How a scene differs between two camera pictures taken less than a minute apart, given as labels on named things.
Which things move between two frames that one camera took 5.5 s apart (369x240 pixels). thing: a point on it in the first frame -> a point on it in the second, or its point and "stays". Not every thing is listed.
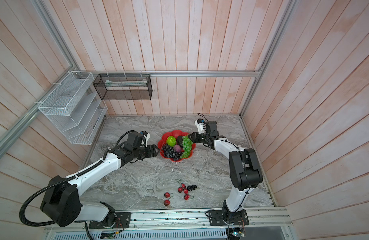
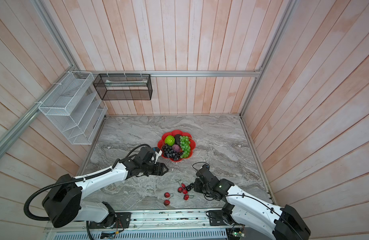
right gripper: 195,139 -> 196,185
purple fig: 177,148 stays
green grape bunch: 187,143 stays
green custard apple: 171,141 stays
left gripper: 151,152 -> 159,170
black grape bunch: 169,152 stays
